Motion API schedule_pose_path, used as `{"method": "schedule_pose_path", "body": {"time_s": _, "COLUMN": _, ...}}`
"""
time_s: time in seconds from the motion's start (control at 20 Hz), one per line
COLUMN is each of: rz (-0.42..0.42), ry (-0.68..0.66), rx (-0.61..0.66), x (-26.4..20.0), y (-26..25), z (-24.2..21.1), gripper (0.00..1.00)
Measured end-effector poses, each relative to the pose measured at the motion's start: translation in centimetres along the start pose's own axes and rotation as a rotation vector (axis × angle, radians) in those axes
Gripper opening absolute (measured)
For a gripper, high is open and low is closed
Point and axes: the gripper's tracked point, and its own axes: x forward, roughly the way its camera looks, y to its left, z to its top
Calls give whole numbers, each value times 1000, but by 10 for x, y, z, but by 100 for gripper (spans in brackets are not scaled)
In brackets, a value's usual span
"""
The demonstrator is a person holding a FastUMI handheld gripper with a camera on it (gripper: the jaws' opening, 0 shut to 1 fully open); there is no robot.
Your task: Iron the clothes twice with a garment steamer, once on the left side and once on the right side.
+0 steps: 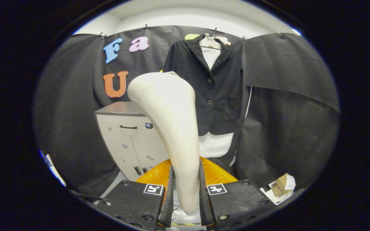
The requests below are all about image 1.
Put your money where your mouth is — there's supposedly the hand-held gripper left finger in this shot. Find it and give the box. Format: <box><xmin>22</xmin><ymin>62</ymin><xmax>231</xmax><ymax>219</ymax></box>
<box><xmin>96</xmin><ymin>157</ymin><xmax>174</xmax><ymax>231</ymax></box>

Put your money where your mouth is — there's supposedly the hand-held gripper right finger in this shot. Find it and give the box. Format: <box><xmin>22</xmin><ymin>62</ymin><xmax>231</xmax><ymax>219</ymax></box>
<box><xmin>199</xmin><ymin>156</ymin><xmax>277</xmax><ymax>231</ymax></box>

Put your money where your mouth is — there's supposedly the white shirt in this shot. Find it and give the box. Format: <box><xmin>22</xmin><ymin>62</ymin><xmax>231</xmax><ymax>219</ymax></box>
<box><xmin>198</xmin><ymin>47</ymin><xmax>234</xmax><ymax>158</ymax></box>

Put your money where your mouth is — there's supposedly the white garment steamer head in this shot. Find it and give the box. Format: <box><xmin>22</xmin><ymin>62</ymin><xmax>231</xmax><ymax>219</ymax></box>
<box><xmin>127</xmin><ymin>71</ymin><xmax>201</xmax><ymax>215</ymax></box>

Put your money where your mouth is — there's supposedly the black jacket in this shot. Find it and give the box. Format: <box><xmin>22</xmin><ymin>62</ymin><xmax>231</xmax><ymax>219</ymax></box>
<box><xmin>163</xmin><ymin>35</ymin><xmax>244</xmax><ymax>136</ymax></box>

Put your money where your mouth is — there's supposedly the white paper box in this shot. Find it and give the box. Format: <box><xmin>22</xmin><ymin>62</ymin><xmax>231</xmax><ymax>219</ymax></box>
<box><xmin>260</xmin><ymin>176</ymin><xmax>297</xmax><ymax>205</ymax></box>

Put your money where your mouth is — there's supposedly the brown cardboard box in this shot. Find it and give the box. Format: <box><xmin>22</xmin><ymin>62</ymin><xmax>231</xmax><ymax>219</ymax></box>
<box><xmin>270</xmin><ymin>173</ymin><xmax>290</xmax><ymax>197</ymax></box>

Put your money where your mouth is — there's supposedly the grey metal cabinet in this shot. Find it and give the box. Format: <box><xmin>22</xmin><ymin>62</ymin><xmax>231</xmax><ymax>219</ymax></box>
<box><xmin>94</xmin><ymin>102</ymin><xmax>171</xmax><ymax>181</ymax></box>

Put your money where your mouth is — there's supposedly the white and blue object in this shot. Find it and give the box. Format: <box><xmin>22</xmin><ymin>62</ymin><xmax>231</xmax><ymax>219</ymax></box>
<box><xmin>39</xmin><ymin>150</ymin><xmax>66</xmax><ymax>187</ymax></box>

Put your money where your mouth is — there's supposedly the black backdrop cloth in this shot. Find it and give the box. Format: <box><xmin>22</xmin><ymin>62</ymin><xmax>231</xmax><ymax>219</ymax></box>
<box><xmin>33</xmin><ymin>25</ymin><xmax>339</xmax><ymax>196</ymax></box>

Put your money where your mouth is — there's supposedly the white plastic hanger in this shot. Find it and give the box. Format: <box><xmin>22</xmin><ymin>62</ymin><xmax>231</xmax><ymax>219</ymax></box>
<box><xmin>199</xmin><ymin>33</ymin><xmax>221</xmax><ymax>50</ymax></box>

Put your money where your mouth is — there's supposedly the white hanging cord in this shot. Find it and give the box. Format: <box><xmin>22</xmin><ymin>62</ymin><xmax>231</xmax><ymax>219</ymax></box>
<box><xmin>245</xmin><ymin>86</ymin><xmax>252</xmax><ymax>117</ymax></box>

